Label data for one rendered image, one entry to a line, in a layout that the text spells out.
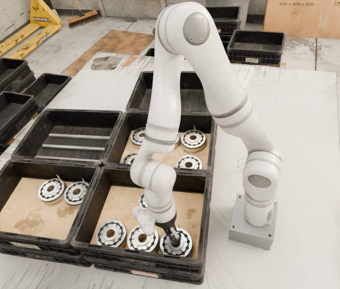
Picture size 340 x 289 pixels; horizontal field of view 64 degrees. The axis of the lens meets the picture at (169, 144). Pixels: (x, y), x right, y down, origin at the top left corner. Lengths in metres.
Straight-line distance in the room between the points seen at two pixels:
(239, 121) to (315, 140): 0.83
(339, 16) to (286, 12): 0.53
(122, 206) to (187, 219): 0.24
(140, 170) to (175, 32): 0.29
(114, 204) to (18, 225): 0.36
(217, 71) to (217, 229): 0.68
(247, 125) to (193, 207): 0.44
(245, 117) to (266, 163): 0.16
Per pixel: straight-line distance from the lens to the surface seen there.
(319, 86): 1.73
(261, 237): 1.00
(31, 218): 1.16
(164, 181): 0.59
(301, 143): 1.39
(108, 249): 0.87
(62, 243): 0.93
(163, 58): 0.59
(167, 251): 0.90
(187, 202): 1.00
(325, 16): 3.67
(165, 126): 0.56
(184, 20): 0.52
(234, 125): 0.63
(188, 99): 1.37
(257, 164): 0.73
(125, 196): 1.05
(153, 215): 0.73
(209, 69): 0.55
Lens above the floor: 1.70
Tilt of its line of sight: 48 degrees down
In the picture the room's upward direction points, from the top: 10 degrees counter-clockwise
